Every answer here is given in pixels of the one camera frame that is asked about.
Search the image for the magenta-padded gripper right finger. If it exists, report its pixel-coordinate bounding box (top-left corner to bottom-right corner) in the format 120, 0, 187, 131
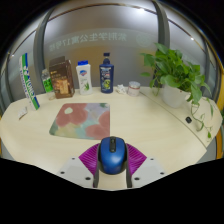
125, 143, 167, 189

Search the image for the brown cardboard box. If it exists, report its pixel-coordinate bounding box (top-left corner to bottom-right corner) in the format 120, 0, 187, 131
48, 55, 76, 100

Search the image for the blue computer mouse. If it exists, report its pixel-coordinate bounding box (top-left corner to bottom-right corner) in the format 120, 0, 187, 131
96, 135, 129, 175

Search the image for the crumpled white paper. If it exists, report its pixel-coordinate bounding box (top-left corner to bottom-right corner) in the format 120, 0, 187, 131
115, 83, 129, 96

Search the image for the green plant in white pot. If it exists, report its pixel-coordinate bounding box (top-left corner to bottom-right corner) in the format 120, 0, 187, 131
139, 42, 214, 139

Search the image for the small white packet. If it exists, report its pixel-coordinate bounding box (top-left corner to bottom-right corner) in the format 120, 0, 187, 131
17, 106, 29, 120

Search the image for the clear green-label bottle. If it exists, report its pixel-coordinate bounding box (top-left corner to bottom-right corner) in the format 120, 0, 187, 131
40, 68, 55, 94

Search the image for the white blue-capped lotion bottle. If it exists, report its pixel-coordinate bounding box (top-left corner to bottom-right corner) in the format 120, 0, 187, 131
75, 59, 94, 96

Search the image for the white green shuttlecock tube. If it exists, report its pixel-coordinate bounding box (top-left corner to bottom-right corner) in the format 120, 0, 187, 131
18, 52, 41, 111

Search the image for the small white pink jar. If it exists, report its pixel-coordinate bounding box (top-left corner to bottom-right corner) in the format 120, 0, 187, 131
127, 80, 141, 98

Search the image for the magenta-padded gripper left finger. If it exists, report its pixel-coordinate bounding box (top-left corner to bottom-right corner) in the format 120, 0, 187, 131
56, 143, 101, 189

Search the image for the floral pastel mouse pad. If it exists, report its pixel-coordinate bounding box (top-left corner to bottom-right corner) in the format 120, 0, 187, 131
48, 102, 111, 141

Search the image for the dark blue shampoo bottle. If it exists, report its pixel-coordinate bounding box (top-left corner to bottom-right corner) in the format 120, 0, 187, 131
99, 52, 115, 94

